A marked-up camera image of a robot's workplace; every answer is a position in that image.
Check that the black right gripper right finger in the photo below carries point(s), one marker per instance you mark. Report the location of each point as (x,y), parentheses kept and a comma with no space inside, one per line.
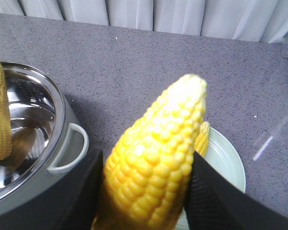
(248,213)

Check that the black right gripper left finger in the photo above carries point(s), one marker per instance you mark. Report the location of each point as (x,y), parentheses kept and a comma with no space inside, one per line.
(55,202)

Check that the light green round plate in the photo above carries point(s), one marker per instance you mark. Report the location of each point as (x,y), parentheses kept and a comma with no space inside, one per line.
(223,163)

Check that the green electric cooking pot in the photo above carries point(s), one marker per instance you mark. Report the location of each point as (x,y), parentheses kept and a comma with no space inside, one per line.
(54,141)

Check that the grey stone countertop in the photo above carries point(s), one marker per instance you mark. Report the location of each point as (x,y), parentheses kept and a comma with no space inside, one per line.
(110,75)

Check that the white pleated curtain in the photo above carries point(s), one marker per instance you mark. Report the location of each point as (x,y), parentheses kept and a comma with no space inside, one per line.
(247,20)

